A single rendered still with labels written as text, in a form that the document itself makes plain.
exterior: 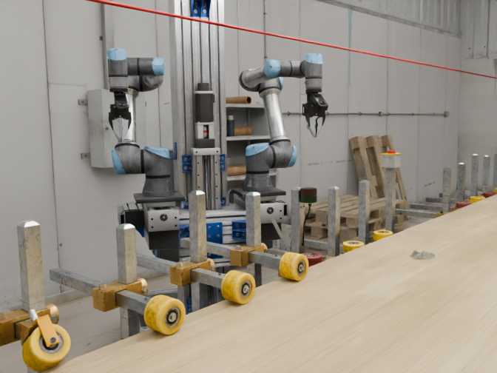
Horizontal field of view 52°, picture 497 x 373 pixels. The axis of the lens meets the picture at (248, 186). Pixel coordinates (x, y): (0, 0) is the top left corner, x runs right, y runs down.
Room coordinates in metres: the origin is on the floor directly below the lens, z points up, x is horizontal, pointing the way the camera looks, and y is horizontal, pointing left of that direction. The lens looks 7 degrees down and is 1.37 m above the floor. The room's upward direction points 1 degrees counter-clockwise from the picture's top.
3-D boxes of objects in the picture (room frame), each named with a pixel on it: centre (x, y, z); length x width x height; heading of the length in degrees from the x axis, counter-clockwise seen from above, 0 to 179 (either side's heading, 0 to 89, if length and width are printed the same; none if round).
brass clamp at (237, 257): (1.64, 0.00, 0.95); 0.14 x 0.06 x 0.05; 139
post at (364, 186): (2.22, -0.51, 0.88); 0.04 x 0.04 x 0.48; 49
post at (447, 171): (2.98, -1.16, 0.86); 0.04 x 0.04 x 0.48; 49
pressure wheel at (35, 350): (0.98, 0.41, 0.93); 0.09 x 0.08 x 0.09; 49
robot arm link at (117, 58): (2.08, 0.51, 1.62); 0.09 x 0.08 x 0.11; 9
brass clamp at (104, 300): (1.26, 0.33, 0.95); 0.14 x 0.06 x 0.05; 139
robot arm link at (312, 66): (2.31, -0.30, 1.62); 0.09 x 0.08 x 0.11; 23
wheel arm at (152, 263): (1.47, 0.22, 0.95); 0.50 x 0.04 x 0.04; 49
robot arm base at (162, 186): (2.42, 0.43, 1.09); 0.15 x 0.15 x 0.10
